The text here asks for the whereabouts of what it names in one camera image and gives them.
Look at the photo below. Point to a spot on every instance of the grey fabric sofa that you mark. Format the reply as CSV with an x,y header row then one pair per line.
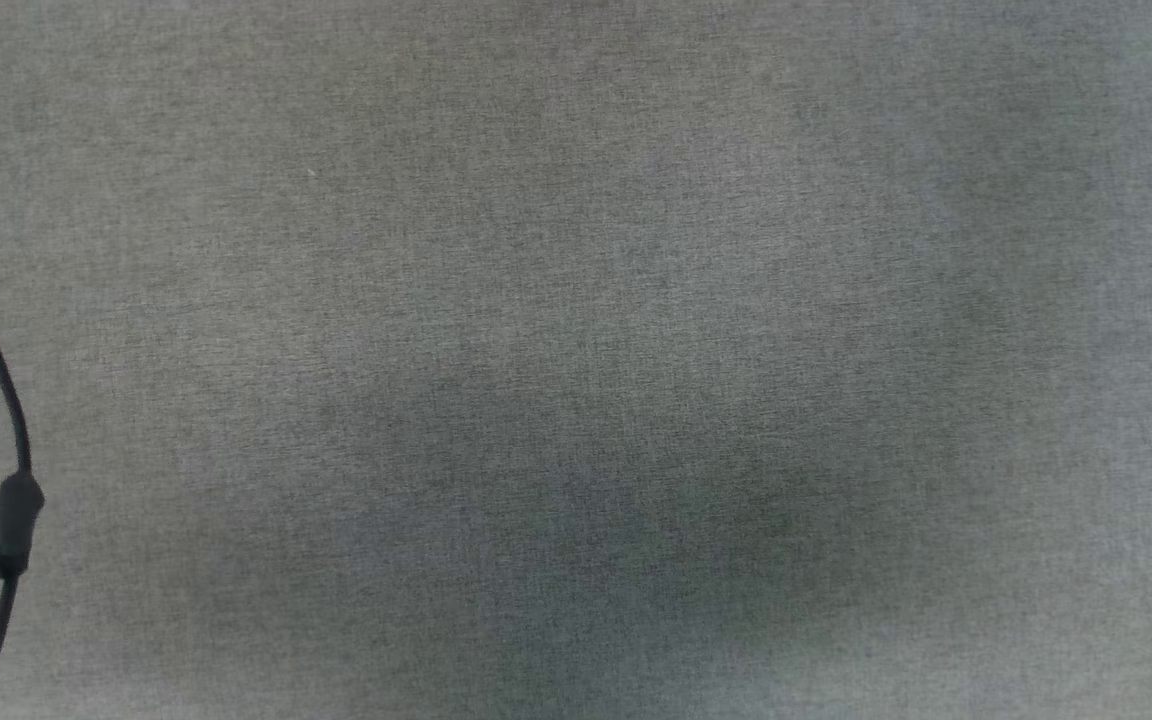
x,y
586,350

